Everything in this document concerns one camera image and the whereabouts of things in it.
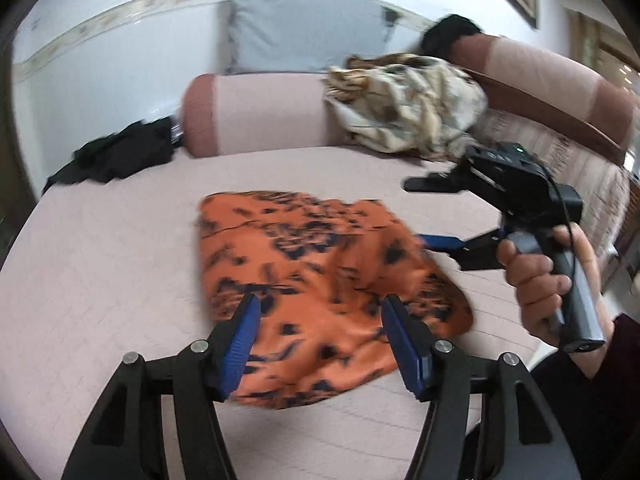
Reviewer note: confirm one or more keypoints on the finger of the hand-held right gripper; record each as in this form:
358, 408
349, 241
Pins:
430, 183
440, 241

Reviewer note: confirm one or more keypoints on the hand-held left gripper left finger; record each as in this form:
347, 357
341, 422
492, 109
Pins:
242, 340

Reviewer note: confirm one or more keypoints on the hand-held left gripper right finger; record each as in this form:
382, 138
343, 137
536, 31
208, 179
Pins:
405, 345

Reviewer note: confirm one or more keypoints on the orange black printed garment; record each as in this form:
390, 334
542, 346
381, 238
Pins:
320, 270

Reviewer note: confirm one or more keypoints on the person's right forearm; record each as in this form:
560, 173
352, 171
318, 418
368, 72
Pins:
600, 410

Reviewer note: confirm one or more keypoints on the person's right hand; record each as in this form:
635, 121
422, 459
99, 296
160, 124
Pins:
532, 285

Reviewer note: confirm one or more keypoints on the cream printed cloth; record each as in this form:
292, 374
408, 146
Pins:
415, 105

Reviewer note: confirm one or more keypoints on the pink bolster pillow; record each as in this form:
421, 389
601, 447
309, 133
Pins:
540, 75
260, 110

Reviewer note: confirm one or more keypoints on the dark cloth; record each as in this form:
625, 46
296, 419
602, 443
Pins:
445, 32

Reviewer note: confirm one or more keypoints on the pink bed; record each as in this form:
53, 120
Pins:
100, 270

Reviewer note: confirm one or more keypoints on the grey pillow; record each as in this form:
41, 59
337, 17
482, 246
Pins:
300, 30

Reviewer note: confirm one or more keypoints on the wooden window frame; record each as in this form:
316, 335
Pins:
600, 50

